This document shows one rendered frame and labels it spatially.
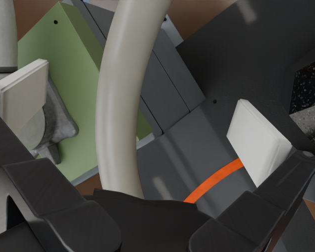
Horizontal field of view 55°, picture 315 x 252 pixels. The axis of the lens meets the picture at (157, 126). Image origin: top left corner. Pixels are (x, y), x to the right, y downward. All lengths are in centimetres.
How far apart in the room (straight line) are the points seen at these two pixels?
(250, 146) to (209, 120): 130
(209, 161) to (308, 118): 77
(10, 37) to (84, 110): 20
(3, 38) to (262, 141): 51
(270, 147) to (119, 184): 12
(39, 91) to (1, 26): 41
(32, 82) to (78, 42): 51
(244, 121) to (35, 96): 13
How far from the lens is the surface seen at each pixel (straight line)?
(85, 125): 69
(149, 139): 72
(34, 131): 66
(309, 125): 87
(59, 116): 70
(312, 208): 148
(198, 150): 153
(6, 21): 62
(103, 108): 20
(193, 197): 162
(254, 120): 19
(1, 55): 60
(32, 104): 19
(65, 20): 71
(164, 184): 163
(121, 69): 19
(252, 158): 18
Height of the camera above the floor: 146
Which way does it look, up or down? 69 degrees down
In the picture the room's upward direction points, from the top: 124 degrees counter-clockwise
